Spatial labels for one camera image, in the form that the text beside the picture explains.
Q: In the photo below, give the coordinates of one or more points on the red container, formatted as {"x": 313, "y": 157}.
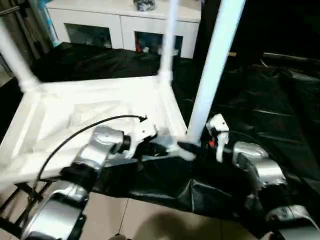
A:
{"x": 138, "y": 46}

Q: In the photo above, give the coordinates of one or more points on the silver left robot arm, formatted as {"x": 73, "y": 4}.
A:
{"x": 97, "y": 145}

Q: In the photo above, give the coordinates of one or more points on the blue printed panel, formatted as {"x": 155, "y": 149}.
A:
{"x": 52, "y": 27}

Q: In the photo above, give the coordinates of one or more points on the black backdrop cloth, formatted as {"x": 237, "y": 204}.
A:
{"x": 275, "y": 25}

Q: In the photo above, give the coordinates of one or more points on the grey tripod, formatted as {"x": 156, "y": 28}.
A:
{"x": 32, "y": 30}

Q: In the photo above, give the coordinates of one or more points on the white plastic table leg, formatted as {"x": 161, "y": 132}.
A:
{"x": 15, "y": 57}
{"x": 215, "y": 62}
{"x": 168, "y": 45}

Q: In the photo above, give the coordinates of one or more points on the small yellow label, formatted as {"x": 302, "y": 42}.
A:
{"x": 233, "y": 53}

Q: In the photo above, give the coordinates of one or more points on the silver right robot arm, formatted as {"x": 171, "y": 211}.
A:
{"x": 262, "y": 165}

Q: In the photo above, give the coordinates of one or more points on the white sideboard cabinet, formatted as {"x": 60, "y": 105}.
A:
{"x": 112, "y": 17}

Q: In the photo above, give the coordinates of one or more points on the white plastic table top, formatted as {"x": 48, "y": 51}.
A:
{"x": 87, "y": 105}

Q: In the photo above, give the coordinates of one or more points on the black plastic mat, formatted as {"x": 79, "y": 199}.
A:
{"x": 250, "y": 105}

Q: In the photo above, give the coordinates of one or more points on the clear bag of dark parts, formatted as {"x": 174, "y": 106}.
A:
{"x": 144, "y": 5}

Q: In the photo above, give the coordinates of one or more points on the white jar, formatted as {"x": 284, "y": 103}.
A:
{"x": 145, "y": 49}
{"x": 175, "y": 51}

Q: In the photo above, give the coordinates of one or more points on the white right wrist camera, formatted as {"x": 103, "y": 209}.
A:
{"x": 218, "y": 127}

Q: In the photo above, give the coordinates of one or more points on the grey rounded robot part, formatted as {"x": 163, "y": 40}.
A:
{"x": 121, "y": 237}

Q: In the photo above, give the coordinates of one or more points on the black folding stand frame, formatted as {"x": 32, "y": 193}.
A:
{"x": 15, "y": 200}

